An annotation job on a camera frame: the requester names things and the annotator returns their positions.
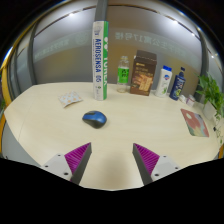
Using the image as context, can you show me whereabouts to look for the green potted plant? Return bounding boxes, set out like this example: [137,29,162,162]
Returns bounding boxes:
[195,73,224,144]

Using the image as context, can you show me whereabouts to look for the dark blue pump bottle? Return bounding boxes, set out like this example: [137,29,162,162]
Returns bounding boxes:
[169,66,187,101]

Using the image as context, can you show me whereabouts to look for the white blue-capped bottle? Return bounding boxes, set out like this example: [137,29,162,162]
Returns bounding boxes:
[154,65,173,98]

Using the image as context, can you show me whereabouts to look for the clear green-labelled drink bottle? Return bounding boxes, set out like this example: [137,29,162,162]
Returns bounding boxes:
[116,55,131,94]

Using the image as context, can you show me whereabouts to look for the small patterned tissue packet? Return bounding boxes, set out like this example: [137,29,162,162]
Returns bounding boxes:
[58,91,84,108]

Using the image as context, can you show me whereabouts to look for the floral print mouse pad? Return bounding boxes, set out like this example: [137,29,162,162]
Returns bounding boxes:
[180,108,210,138]

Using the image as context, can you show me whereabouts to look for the small white patterned jar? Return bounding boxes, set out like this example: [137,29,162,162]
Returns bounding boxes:
[185,94,197,108]

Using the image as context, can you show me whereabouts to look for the blue and black computer mouse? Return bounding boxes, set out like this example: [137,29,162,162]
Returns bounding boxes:
[82,110,108,130]

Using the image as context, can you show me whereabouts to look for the brown carton box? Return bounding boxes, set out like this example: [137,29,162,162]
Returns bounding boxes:
[129,49,158,97]

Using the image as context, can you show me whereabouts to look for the white and green shuttlecock tube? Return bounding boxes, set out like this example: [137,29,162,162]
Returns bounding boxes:
[92,20,110,101]

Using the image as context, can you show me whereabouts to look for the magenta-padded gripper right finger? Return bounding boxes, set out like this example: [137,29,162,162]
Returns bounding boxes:
[132,143,182,186]

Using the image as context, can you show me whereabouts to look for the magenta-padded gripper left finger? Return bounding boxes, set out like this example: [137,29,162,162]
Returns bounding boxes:
[41,142,93,186]

